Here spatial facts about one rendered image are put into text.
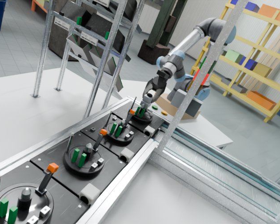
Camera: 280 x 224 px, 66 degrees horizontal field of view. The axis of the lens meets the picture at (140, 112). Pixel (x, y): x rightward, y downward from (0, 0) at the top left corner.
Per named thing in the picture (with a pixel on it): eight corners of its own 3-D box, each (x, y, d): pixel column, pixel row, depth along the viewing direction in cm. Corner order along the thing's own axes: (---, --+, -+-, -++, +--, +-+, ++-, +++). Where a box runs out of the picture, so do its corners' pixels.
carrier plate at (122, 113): (130, 102, 132) (131, 100, 131) (163, 122, 127) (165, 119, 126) (110, 114, 111) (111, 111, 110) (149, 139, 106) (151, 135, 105)
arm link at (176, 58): (187, 60, 127) (184, 49, 121) (178, 74, 124) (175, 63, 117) (175, 58, 131) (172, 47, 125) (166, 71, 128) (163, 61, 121)
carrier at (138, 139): (108, 115, 110) (116, 94, 104) (148, 140, 105) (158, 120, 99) (78, 134, 89) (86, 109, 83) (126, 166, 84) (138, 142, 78)
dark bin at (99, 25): (111, 52, 123) (119, 41, 123) (128, 62, 119) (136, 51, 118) (84, 26, 97) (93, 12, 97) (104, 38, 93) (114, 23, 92)
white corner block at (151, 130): (145, 131, 111) (148, 125, 109) (152, 135, 110) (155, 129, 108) (141, 134, 107) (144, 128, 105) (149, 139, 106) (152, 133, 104)
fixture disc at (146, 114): (134, 106, 126) (135, 103, 125) (155, 118, 123) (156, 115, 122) (123, 113, 114) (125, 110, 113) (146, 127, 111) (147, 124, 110)
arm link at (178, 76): (177, 70, 141) (173, 57, 133) (189, 77, 134) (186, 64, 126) (168, 77, 140) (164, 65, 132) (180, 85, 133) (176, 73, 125)
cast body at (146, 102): (143, 102, 118) (148, 90, 115) (150, 106, 118) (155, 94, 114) (137, 106, 111) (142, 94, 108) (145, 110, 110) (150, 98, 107)
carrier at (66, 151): (77, 134, 89) (85, 109, 83) (126, 166, 84) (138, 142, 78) (28, 164, 68) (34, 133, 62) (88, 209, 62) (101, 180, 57)
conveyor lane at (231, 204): (124, 114, 136) (130, 101, 132) (250, 191, 118) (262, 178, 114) (99, 131, 111) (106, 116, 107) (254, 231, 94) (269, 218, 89)
